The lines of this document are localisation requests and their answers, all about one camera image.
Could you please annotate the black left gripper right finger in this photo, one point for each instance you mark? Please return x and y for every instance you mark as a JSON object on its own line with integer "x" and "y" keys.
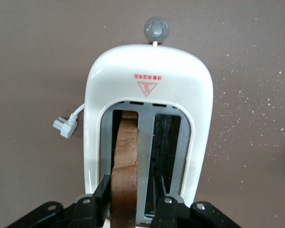
{"x": 167, "y": 213}

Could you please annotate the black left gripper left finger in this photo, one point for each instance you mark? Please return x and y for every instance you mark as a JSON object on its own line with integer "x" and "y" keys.
{"x": 101, "y": 197}

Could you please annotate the brown bread slice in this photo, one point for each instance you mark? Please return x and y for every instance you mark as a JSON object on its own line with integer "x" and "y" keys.
{"x": 124, "y": 166}

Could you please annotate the white toaster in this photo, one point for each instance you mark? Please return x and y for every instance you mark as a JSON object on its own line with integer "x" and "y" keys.
{"x": 152, "y": 66}

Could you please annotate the white toaster power plug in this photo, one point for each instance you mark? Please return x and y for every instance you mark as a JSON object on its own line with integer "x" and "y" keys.
{"x": 66, "y": 127}

